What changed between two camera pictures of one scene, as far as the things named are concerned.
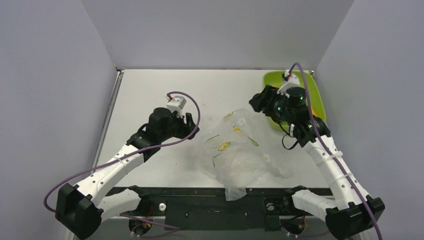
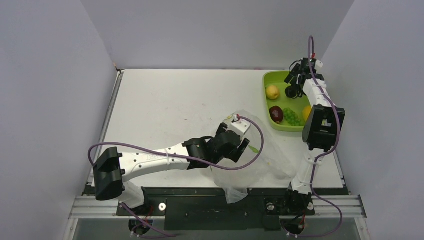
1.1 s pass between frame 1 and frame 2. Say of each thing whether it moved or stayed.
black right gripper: moved
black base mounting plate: stayed
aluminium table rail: stayed
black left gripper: moved
